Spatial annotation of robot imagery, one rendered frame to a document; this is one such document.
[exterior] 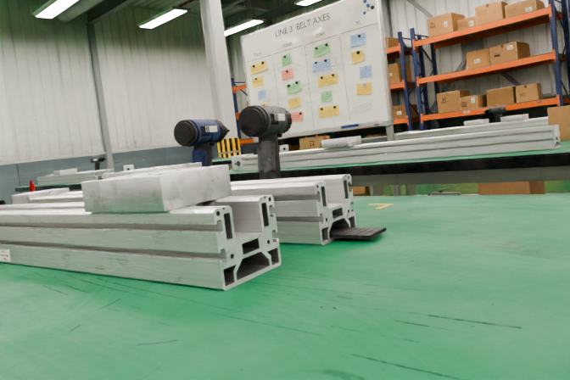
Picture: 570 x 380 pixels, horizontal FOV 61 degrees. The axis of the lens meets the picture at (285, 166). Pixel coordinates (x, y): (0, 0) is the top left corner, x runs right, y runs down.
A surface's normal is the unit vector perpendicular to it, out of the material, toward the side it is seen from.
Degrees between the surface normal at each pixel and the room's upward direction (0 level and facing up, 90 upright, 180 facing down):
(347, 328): 0
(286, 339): 0
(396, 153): 90
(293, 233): 90
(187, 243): 90
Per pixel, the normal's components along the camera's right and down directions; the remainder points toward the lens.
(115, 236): -0.59, 0.11
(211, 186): 0.80, -0.07
